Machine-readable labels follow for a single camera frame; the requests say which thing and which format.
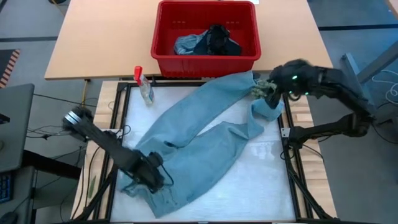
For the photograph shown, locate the black cable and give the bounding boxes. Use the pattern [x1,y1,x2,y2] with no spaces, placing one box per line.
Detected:
[33,93,97,108]

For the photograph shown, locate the grey striped garment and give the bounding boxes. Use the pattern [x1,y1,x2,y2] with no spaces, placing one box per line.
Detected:
[173,30,208,56]

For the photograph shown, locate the grey metal table leg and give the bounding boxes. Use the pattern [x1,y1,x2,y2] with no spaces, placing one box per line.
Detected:
[341,40,398,113]

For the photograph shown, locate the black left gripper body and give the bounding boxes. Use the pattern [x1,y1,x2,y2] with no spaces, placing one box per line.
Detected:
[132,151,166,193]

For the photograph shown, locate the black aluminium rig frame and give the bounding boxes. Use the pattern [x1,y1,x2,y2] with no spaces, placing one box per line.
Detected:
[71,80,338,224]

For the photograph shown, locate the beige wooden table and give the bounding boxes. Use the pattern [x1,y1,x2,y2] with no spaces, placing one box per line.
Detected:
[44,0,334,81]

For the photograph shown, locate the black pants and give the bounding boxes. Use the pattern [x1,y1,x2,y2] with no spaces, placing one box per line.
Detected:
[192,24,243,57]

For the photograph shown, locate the hazard striped floor mat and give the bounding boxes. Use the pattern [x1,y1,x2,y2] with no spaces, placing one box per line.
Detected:
[0,49,21,89]

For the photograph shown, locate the green artificial potted plant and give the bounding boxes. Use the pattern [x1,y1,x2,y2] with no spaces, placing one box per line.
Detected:
[251,79,277,100]

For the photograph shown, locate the red plastic laundry bin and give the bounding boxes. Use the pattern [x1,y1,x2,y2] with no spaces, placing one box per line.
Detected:
[150,0,262,78]

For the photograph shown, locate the white cable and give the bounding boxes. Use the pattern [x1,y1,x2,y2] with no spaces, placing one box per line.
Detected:
[371,68,398,105]

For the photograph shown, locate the green slim strip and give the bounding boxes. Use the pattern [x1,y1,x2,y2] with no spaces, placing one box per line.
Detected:
[88,175,97,200]

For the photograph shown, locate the clear spray bottle red trigger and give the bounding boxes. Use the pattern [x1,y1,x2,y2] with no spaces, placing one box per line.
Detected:
[133,65,155,106]

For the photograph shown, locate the light blue jeans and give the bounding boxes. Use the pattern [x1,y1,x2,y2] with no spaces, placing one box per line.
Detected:
[116,70,285,218]

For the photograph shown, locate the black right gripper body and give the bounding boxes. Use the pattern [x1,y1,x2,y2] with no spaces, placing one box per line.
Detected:
[269,58,317,97]

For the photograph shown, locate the dark computer keyboard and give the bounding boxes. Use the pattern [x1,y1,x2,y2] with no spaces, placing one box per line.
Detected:
[0,172,14,203]

